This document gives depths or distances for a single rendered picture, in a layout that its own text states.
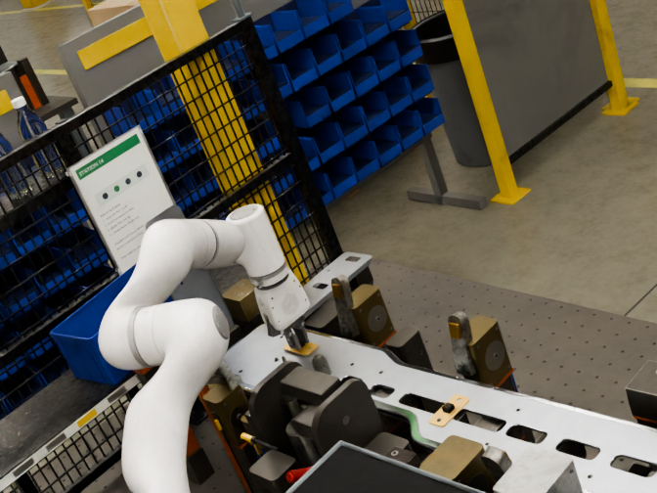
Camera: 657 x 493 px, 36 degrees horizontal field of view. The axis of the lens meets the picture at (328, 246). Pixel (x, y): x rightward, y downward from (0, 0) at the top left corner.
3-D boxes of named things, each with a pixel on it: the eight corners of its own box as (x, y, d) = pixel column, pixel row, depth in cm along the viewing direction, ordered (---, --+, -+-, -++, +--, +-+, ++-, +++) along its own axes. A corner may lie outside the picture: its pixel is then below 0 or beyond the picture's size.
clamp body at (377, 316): (435, 402, 239) (390, 280, 224) (404, 433, 232) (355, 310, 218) (416, 396, 243) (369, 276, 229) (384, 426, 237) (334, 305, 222)
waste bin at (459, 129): (560, 129, 523) (524, -4, 492) (499, 177, 499) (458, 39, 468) (488, 124, 562) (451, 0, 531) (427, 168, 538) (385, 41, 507)
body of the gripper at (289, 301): (264, 291, 206) (283, 335, 211) (297, 263, 212) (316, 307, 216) (241, 286, 212) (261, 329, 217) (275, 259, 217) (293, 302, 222)
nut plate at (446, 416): (455, 394, 187) (454, 389, 186) (471, 399, 184) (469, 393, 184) (427, 423, 182) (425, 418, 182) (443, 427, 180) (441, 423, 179)
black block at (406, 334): (468, 427, 226) (429, 321, 214) (441, 456, 221) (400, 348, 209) (450, 422, 230) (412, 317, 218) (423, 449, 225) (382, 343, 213)
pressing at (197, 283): (235, 325, 240) (178, 201, 226) (199, 353, 234) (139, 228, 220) (234, 324, 241) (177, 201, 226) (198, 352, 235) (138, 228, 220)
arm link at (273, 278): (263, 281, 205) (268, 292, 207) (292, 257, 210) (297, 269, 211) (238, 276, 212) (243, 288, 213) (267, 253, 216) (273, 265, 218)
